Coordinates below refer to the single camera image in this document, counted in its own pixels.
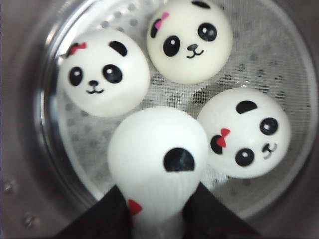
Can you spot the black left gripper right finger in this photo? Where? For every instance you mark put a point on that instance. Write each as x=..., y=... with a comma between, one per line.
x=208, y=218

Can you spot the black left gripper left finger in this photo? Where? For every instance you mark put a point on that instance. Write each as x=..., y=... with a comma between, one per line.
x=106, y=219

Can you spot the panda bun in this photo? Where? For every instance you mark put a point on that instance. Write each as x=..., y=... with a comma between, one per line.
x=104, y=73
x=248, y=132
x=189, y=41
x=156, y=158

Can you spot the stainless steel steamer pot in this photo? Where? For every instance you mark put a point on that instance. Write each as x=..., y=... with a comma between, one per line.
x=36, y=201

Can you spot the white steamer cloth liner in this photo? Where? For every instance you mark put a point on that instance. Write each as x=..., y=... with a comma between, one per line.
x=269, y=54

